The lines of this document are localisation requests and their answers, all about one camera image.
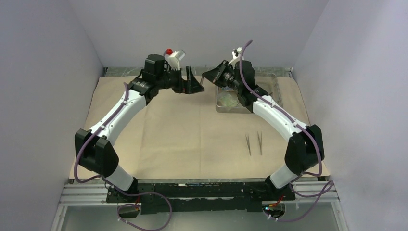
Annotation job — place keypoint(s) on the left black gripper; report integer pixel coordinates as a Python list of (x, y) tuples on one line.
[(192, 85)]

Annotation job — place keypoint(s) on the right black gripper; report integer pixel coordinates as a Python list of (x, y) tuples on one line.
[(215, 75)]

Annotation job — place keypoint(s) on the clear pouch green item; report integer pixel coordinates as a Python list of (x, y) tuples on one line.
[(228, 100)]

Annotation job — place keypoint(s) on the wire mesh instrument tray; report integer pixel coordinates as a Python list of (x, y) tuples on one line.
[(267, 81)]

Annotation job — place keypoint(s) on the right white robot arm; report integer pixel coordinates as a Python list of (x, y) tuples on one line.
[(305, 146)]

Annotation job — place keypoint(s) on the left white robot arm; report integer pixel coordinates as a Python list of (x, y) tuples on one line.
[(95, 146)]

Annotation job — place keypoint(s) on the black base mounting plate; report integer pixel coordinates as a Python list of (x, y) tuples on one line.
[(251, 196)]

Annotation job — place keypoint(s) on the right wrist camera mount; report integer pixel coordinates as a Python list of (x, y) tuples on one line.
[(236, 53)]

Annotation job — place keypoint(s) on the right side aluminium rail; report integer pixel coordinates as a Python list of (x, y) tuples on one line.
[(287, 72)]

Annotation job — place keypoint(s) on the aluminium rail frame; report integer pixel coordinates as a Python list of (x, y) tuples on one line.
[(94, 194)]

